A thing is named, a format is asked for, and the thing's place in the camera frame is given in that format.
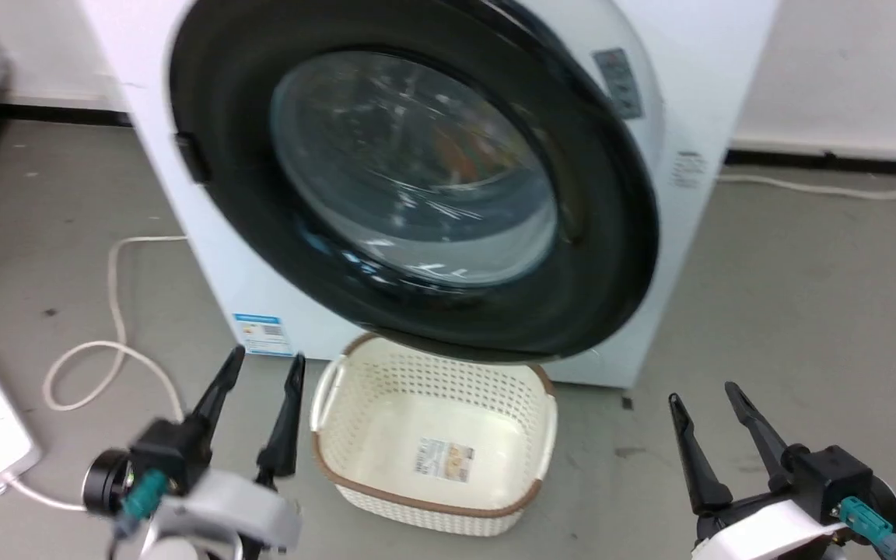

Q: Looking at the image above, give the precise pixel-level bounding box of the black round washer door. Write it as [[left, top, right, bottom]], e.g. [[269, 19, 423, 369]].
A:
[[168, 0, 661, 365]]

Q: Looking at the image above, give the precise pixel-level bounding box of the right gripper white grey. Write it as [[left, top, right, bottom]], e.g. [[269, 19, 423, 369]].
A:
[[667, 381, 847, 560]]

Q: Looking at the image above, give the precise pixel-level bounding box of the right teal cable connector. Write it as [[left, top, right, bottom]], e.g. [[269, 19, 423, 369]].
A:
[[835, 498, 896, 560]]

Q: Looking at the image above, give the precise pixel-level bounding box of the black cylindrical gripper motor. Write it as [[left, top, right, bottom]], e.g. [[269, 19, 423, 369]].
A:
[[80, 449, 135, 515], [871, 481, 896, 539]]

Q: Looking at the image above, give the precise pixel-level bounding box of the left teal cable connector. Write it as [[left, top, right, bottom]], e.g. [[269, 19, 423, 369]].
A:
[[114, 469, 170, 539]]

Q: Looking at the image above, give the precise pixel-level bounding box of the paper label inside basket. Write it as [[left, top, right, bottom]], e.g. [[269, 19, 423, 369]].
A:
[[415, 437, 476, 484]]

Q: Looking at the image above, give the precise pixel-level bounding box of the small white text sticker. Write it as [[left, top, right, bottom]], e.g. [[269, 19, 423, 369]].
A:
[[671, 150, 708, 191]]

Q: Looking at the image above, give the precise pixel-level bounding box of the grey rectangular sticker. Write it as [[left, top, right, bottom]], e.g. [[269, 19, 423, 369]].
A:
[[592, 48, 646, 121]]

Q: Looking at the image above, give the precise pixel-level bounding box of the right black cylindrical gripper motor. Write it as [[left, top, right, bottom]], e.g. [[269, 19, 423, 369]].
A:
[[871, 481, 896, 539]]

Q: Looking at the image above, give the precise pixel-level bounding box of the white power strip cable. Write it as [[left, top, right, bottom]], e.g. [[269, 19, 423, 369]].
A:
[[2, 476, 93, 514]]

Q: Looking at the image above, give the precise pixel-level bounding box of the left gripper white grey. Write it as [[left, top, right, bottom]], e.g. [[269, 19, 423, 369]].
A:
[[140, 346, 308, 560]]

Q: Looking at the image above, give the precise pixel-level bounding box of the white straight floor cable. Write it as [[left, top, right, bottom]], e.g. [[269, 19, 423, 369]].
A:
[[716, 173, 896, 202]]

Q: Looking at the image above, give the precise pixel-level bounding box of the teal cable connector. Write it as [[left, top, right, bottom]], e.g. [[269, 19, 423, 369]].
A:
[[114, 469, 170, 539], [835, 498, 896, 560]]

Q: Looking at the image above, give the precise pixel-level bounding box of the left black cylindrical gripper motor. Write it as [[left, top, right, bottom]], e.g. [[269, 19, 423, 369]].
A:
[[80, 449, 135, 515]]

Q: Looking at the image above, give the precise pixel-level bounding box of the white front-load washing machine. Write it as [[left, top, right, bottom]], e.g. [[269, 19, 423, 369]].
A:
[[79, 0, 780, 390]]

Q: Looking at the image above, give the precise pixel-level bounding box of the black door latch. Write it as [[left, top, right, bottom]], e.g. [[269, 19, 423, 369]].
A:
[[175, 132, 212, 186]]

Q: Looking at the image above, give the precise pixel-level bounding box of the cream plastic laundry basket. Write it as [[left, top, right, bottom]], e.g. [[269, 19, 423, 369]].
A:
[[310, 333, 558, 539]]

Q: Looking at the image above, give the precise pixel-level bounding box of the blue energy label sticker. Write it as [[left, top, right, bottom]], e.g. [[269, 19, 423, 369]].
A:
[[233, 313, 296, 358]]

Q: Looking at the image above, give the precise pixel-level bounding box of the white looped floor cable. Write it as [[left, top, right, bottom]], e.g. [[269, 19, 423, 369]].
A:
[[42, 234, 189, 425]]

